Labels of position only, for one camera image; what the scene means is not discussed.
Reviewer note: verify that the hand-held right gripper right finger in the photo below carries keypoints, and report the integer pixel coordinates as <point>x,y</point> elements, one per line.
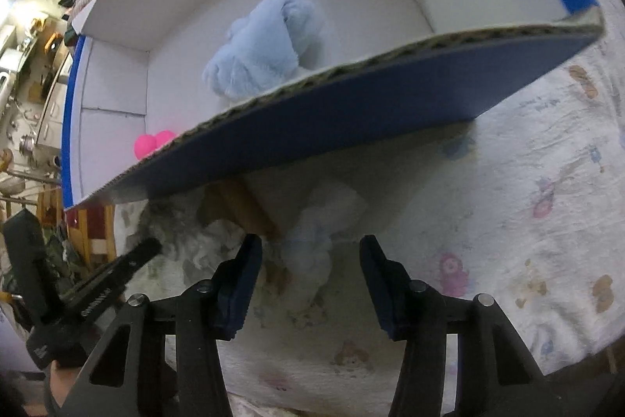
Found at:
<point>383,295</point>

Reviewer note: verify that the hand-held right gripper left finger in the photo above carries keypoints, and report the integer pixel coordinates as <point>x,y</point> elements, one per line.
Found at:
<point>242,287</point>

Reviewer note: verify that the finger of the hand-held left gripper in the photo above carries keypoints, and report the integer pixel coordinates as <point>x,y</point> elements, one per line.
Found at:
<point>110,280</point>

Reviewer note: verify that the grey fluffy plush toy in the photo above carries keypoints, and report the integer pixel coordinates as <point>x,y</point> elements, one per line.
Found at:
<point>195,241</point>

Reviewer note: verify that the blue cardboard box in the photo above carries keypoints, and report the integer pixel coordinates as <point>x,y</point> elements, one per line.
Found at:
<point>342,119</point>

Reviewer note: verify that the large light blue plush toy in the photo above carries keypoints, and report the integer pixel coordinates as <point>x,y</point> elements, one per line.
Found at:
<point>263,50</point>

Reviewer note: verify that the person's left forearm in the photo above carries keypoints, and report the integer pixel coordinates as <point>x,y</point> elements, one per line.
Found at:
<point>61,387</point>

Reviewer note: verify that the camouflage cloth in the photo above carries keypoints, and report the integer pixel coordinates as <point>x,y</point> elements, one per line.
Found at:
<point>63,251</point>

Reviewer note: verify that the wooden chair with red cushion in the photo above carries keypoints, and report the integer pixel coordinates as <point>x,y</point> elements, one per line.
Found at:
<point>95,226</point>

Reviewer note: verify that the pink toy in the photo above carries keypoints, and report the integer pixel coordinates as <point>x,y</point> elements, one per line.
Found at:
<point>146,146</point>

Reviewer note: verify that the white kitchen cabinet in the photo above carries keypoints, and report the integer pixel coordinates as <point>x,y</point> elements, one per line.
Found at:
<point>51,104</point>

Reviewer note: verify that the printed blanket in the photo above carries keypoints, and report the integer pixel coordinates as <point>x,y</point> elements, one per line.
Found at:
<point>512,202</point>

